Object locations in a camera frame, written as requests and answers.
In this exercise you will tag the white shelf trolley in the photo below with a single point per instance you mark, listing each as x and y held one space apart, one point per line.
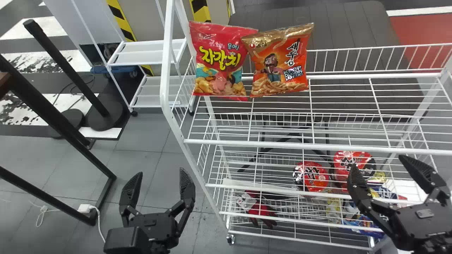
144 53

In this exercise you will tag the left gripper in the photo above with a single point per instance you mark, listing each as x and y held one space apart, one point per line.
159 229

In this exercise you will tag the red gloves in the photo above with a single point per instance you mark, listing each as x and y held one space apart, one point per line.
261 210

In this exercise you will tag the blue snack packet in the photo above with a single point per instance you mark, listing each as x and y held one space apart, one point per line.
363 225

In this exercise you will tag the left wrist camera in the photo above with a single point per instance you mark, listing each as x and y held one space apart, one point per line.
123 241

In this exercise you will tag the red snack packet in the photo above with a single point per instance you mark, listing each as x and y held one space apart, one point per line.
219 60

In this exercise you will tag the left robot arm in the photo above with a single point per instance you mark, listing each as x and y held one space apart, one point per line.
159 251

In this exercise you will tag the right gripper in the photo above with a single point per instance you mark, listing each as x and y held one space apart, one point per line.
423 225

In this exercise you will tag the red noodle cup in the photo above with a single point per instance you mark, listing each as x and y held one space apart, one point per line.
348 162
312 176

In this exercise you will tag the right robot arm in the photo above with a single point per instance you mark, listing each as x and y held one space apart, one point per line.
434 250

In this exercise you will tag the orange snack packet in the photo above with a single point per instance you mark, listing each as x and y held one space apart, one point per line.
279 63

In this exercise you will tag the white power strip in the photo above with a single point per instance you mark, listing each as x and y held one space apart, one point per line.
84 208

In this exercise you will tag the yellow black striped post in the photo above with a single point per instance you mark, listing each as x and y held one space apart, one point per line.
122 21
200 10

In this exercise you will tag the black post on round foot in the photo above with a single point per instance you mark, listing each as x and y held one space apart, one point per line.
67 67

